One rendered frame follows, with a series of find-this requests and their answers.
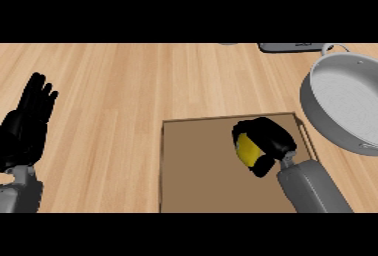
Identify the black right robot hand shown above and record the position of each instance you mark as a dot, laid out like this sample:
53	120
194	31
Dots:
269	137

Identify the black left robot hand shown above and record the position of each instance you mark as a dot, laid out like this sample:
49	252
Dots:
25	122

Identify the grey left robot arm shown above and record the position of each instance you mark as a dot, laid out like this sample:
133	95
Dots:
18	192

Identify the dark grey appliance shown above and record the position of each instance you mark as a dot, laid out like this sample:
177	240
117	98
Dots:
290	47

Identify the yellow lemon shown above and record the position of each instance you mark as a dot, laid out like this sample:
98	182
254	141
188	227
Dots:
247	150

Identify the grey metal pot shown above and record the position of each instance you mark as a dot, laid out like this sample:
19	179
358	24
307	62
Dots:
344	96

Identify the brown tray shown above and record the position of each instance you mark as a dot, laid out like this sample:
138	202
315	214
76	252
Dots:
222	166

